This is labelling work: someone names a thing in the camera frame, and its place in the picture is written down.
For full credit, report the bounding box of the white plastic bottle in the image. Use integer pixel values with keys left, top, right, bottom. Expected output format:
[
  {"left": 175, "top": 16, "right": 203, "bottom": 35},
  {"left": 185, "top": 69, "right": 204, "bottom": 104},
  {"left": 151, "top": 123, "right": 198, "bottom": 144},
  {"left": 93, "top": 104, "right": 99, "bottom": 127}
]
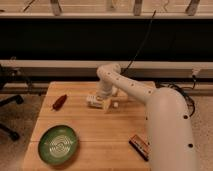
[{"left": 86, "top": 93, "right": 120, "bottom": 110}]

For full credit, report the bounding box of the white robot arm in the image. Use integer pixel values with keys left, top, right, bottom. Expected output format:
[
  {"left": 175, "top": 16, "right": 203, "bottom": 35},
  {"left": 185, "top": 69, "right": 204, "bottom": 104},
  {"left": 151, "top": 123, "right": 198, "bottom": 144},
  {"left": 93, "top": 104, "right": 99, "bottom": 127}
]
[{"left": 97, "top": 63, "right": 199, "bottom": 171}]

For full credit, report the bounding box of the green ceramic bowl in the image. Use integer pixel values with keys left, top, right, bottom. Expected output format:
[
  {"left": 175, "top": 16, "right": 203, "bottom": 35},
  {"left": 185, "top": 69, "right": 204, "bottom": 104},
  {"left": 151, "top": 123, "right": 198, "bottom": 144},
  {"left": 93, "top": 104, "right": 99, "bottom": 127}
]
[{"left": 38, "top": 125, "right": 79, "bottom": 166}]

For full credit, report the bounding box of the small white soap bar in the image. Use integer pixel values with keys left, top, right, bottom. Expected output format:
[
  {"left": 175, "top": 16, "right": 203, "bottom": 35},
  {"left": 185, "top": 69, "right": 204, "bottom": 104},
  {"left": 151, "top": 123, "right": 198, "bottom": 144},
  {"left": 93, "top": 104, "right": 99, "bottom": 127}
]
[{"left": 112, "top": 86, "right": 119, "bottom": 97}]

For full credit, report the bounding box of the dark rectangular snack box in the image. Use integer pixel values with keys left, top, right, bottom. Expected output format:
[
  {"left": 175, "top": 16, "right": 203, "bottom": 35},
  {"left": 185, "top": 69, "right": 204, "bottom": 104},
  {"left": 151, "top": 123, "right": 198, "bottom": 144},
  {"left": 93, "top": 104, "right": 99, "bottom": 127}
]
[{"left": 129, "top": 135, "right": 149, "bottom": 161}]

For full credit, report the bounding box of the black office chair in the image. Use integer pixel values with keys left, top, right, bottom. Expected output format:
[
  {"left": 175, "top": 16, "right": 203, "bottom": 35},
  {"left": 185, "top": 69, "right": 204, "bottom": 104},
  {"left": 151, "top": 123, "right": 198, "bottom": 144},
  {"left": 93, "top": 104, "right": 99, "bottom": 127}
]
[{"left": 0, "top": 63, "right": 25, "bottom": 142}]

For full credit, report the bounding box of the black hanging cable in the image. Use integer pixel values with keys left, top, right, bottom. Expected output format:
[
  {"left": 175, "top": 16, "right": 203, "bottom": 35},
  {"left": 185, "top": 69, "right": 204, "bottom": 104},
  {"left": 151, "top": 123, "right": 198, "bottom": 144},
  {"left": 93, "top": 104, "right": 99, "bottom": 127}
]
[{"left": 118, "top": 9, "right": 157, "bottom": 77}]

